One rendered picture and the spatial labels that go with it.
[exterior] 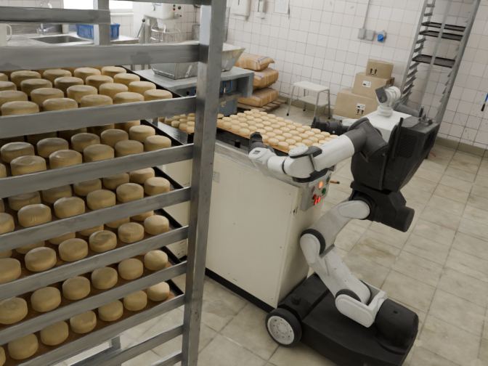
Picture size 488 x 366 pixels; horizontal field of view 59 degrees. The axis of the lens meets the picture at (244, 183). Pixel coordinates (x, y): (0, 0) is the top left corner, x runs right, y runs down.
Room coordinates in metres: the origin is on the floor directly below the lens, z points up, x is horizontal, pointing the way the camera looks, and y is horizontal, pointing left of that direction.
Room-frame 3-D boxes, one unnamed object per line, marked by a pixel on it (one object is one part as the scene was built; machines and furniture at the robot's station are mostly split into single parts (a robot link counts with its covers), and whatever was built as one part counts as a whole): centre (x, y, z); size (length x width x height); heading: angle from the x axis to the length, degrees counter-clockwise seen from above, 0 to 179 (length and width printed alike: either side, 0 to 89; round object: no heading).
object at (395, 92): (1.81, -0.56, 1.30); 0.10 x 0.07 x 0.09; 145
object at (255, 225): (2.14, -0.07, 0.45); 0.70 x 0.34 x 0.90; 56
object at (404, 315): (1.74, -0.64, 0.19); 0.64 x 0.52 x 0.33; 55
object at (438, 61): (4.98, -1.95, 1.05); 0.60 x 0.40 x 0.01; 153
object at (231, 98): (2.43, 0.35, 1.01); 0.72 x 0.33 x 0.34; 146
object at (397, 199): (1.75, -0.64, 0.84); 0.28 x 0.13 x 0.18; 55
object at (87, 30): (5.01, 1.84, 0.95); 0.40 x 0.30 x 0.14; 153
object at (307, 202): (1.94, -0.37, 0.77); 0.24 x 0.04 x 0.14; 146
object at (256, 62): (6.01, 0.18, 0.62); 0.72 x 0.42 x 0.17; 67
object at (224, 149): (2.37, 0.53, 0.87); 2.01 x 0.03 x 0.07; 56
